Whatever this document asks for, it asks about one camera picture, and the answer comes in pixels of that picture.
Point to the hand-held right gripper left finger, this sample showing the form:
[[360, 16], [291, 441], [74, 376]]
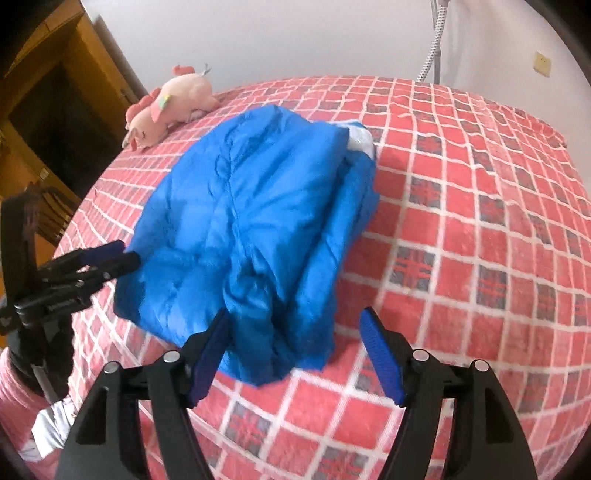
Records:
[[210, 364]]

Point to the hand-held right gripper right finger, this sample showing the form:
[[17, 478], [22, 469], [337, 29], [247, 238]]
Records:
[[381, 360]]

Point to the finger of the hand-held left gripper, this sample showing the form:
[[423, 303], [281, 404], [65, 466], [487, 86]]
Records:
[[111, 270], [92, 256]]

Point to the blue shirt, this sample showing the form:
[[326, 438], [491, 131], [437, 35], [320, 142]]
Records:
[[258, 221]]

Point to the wooden chair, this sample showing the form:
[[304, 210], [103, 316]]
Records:
[[51, 217]]

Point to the red checkered bed sheet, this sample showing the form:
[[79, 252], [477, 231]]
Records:
[[461, 258]]

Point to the pink plush toy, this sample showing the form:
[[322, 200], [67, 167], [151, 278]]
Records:
[[180, 99]]

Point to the wooden wardrobe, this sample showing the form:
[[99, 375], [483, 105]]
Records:
[[92, 60]]

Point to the beige wall socket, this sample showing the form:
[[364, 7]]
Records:
[[543, 62]]

